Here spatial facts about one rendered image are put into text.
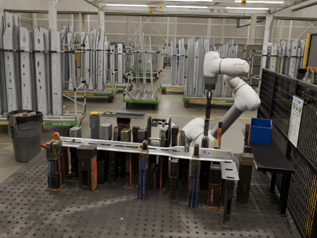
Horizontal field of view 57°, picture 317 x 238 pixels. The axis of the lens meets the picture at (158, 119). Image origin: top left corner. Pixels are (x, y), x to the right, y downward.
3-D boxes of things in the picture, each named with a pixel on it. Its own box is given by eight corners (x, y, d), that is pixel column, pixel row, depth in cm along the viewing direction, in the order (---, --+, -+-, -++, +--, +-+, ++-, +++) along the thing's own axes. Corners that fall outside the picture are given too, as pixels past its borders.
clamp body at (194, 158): (185, 208, 193) (187, 158, 185) (186, 199, 205) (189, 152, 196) (198, 210, 192) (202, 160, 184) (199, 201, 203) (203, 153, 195)
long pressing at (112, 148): (43, 146, 217) (43, 144, 217) (58, 137, 238) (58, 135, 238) (235, 163, 196) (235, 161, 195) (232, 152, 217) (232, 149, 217)
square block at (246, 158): (236, 206, 197) (241, 156, 189) (235, 200, 205) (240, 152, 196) (248, 208, 196) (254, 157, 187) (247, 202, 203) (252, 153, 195)
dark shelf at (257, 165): (256, 171, 181) (257, 166, 180) (241, 131, 267) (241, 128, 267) (294, 174, 178) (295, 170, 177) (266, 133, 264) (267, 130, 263)
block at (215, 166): (204, 208, 193) (207, 169, 187) (205, 200, 204) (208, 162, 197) (219, 210, 192) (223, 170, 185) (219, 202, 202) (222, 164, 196)
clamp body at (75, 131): (68, 171, 245) (66, 129, 236) (74, 165, 255) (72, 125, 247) (79, 172, 243) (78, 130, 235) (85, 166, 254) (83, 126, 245)
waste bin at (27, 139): (3, 163, 430) (-2, 115, 413) (21, 151, 482) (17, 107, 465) (36, 165, 428) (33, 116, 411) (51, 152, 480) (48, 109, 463)
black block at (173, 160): (166, 203, 199) (168, 162, 192) (168, 195, 209) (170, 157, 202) (178, 204, 198) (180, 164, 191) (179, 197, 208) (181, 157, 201)
